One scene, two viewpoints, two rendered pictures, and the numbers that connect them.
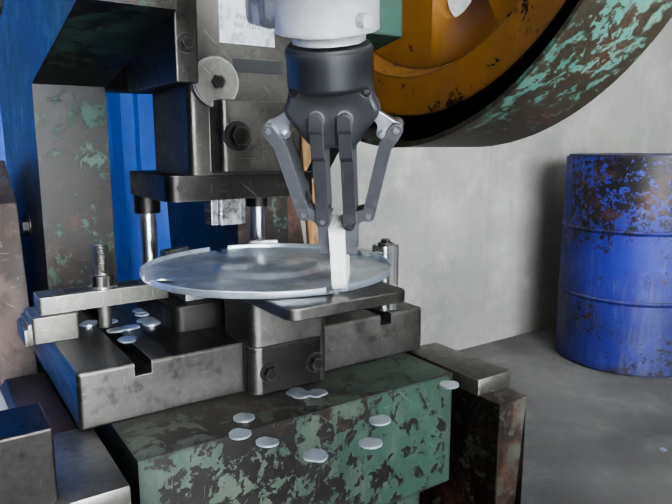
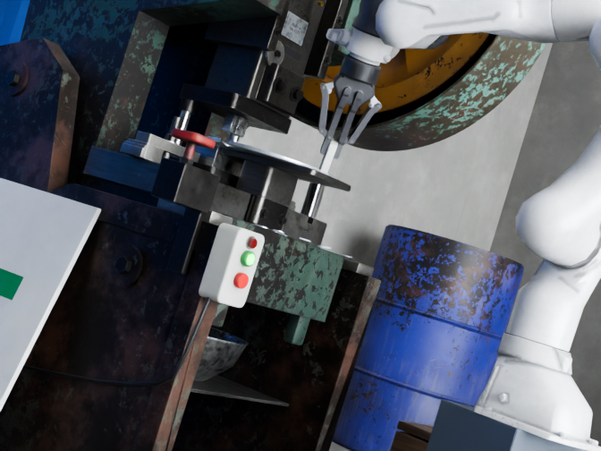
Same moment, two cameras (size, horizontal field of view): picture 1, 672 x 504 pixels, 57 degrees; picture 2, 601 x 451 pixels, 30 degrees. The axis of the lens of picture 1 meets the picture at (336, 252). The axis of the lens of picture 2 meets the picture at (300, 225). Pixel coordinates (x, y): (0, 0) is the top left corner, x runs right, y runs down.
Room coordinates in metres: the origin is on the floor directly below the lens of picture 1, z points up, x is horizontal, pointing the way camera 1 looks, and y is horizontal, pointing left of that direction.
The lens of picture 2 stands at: (-1.49, 0.67, 0.58)
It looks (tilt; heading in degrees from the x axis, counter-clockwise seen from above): 2 degrees up; 342
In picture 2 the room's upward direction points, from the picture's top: 17 degrees clockwise
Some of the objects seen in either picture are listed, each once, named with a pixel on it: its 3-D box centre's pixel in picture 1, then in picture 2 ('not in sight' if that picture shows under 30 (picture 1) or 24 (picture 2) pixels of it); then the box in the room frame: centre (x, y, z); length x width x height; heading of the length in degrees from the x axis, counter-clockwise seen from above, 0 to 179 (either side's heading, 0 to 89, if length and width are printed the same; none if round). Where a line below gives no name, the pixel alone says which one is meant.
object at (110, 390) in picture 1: (226, 328); (209, 199); (0.82, 0.15, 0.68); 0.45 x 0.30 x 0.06; 124
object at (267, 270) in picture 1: (268, 266); (269, 160); (0.72, 0.08, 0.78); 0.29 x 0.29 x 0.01
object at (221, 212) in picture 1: (226, 209); (236, 125); (0.81, 0.15, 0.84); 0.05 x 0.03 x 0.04; 124
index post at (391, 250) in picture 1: (385, 274); (314, 195); (0.82, -0.07, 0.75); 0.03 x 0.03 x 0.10; 34
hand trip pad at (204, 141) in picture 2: not in sight; (188, 154); (0.45, 0.30, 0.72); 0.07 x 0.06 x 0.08; 34
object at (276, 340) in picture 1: (289, 330); (276, 196); (0.68, 0.05, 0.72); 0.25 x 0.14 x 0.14; 34
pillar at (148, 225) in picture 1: (148, 234); (181, 125); (0.83, 0.25, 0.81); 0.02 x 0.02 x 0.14
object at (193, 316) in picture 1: (224, 295); (214, 178); (0.83, 0.15, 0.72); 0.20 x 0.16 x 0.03; 124
